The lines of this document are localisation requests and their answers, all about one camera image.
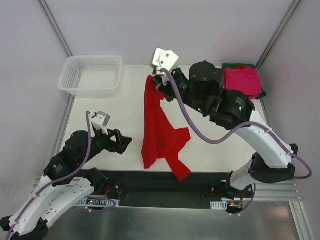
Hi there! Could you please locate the red t shirt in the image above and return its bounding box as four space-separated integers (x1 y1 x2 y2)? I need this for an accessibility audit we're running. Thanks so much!
236 65 251 70
141 75 191 182

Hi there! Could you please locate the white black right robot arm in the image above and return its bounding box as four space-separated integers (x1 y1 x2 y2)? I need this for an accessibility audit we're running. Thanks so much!
153 61 296 200

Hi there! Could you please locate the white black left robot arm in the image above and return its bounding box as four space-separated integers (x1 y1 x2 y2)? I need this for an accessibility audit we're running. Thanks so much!
0 129 133 240

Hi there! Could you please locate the folded green t shirt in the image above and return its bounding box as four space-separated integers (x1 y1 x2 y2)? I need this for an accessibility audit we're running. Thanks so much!
222 63 267 100

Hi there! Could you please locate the folded red t shirt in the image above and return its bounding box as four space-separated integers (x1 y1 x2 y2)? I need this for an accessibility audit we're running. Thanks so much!
236 65 251 70

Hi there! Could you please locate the folded pink t shirt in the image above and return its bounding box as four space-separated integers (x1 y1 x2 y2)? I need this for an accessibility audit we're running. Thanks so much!
225 66 263 99

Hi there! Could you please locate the white perforated plastic basket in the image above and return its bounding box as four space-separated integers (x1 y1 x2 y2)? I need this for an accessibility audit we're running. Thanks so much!
57 55 123 99

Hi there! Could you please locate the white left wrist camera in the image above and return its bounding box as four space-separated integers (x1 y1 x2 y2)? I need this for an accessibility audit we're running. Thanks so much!
89 111 111 135

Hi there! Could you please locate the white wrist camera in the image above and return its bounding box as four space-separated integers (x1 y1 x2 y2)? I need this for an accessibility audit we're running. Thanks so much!
89 111 111 135
150 47 180 74

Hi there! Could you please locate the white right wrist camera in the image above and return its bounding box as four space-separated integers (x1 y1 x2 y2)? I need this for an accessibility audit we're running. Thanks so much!
150 47 180 74

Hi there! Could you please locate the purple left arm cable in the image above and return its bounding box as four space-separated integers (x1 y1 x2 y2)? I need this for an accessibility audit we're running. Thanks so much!
4 111 118 240

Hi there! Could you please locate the aluminium side rail left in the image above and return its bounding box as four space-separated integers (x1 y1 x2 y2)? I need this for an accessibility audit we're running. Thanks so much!
45 95 75 168

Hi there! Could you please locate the aluminium side rail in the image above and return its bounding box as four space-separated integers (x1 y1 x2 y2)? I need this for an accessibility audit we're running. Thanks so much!
45 95 75 168
260 98 272 127

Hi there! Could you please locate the left white cable duct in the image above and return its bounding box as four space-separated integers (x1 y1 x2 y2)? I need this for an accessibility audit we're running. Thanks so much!
74 197 120 208

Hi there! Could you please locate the white cable duct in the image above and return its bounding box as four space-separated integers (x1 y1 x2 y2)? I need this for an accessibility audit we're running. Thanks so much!
74 197 120 208
210 200 228 211

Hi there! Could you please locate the aluminium side rail right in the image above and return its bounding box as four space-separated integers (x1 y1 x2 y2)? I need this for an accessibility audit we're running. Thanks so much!
260 98 272 127

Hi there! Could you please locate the right white cable duct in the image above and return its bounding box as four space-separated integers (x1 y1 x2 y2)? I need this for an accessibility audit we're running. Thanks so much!
210 200 228 211

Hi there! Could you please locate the aluminium frame post right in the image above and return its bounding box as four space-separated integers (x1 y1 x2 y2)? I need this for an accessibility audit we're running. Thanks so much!
255 0 303 70

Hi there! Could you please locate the aluminium frame post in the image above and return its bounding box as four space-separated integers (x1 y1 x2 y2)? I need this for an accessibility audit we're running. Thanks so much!
37 0 73 57
255 0 303 70

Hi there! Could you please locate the aluminium frame post left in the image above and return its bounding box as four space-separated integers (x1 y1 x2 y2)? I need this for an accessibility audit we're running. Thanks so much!
37 0 73 57

